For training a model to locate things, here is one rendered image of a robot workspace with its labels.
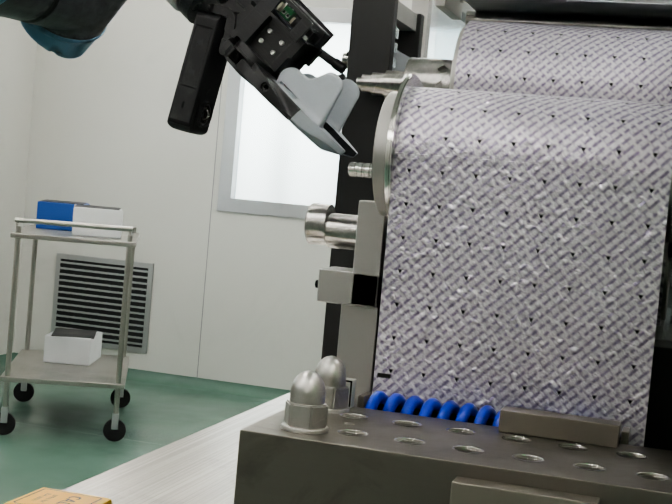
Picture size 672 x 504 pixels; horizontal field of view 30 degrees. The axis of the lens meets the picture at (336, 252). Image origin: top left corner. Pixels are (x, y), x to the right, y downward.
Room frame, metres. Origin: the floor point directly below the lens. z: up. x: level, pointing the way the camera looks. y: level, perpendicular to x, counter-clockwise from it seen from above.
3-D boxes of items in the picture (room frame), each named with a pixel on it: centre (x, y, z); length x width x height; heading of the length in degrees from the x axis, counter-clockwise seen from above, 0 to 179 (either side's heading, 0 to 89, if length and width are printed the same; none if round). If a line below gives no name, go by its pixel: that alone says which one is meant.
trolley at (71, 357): (5.86, 1.20, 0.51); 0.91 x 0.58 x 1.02; 8
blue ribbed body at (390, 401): (1.05, -0.14, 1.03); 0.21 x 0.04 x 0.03; 74
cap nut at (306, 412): (0.94, 0.01, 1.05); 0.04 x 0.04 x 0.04
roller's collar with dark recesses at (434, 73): (1.41, -0.09, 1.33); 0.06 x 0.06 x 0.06; 74
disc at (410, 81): (1.16, -0.06, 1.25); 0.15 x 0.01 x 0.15; 164
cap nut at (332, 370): (1.04, 0.00, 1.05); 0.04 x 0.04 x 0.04
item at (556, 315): (1.07, -0.16, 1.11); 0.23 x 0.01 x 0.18; 74
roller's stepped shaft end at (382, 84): (1.42, -0.04, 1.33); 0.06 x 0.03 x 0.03; 74
